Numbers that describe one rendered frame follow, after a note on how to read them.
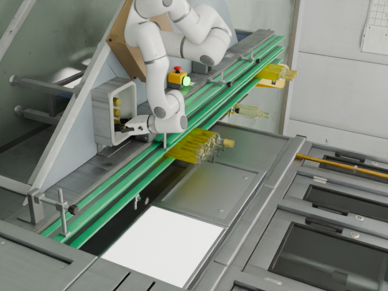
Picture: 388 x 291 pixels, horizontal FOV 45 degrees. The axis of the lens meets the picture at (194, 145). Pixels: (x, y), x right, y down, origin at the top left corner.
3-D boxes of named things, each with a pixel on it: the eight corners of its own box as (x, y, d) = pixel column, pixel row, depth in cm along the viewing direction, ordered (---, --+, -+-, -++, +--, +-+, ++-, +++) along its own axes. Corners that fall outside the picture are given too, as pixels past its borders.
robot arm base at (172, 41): (137, 45, 180) (172, 51, 175) (146, 15, 182) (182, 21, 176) (152, 61, 195) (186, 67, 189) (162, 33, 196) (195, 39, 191)
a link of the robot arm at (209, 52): (176, 48, 178) (216, 55, 172) (190, 23, 183) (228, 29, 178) (182, 65, 186) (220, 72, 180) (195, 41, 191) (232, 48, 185)
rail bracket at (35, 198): (17, 223, 149) (74, 244, 141) (9, 178, 142) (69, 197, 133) (28, 215, 153) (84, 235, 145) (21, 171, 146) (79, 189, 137)
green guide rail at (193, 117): (153, 140, 201) (170, 145, 198) (153, 138, 201) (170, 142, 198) (273, 45, 342) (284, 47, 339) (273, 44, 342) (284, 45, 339)
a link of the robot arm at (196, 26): (168, 25, 171) (185, -5, 178) (205, 69, 184) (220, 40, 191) (186, 18, 164) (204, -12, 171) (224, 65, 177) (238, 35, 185)
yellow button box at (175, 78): (167, 86, 231) (180, 89, 228) (167, 72, 227) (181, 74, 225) (173, 82, 237) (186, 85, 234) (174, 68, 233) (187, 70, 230)
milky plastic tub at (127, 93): (95, 143, 185) (114, 148, 181) (91, 89, 174) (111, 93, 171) (119, 126, 199) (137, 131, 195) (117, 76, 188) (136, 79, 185)
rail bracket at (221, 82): (205, 84, 242) (229, 88, 237) (206, 70, 239) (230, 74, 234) (208, 81, 245) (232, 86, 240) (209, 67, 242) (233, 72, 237)
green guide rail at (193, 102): (153, 125, 198) (170, 129, 195) (153, 122, 197) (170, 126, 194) (275, 36, 339) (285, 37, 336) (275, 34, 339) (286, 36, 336)
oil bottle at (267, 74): (248, 76, 305) (290, 84, 294) (249, 67, 302) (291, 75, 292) (251, 74, 309) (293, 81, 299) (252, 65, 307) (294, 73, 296)
